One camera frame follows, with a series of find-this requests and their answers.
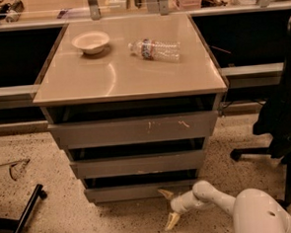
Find white paper bowl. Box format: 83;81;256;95
72;31;110;54

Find grey top drawer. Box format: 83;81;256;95
49;95;218;149

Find grey drawer cabinet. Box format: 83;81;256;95
27;10;235;193

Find grey bottom drawer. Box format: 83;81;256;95
83;169;197;203

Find safety glasses on floor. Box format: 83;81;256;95
0;158;31;181

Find grey middle drawer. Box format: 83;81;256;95
70;138;204;179

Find black office chair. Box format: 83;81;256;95
230;18;291;208

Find grey drawer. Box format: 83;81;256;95
70;138;204;179
49;95;218;149
83;169;197;203

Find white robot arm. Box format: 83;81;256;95
158;181;291;233

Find clear plastic water bottle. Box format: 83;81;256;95
128;39;181;62

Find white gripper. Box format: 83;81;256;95
158;189;204;231

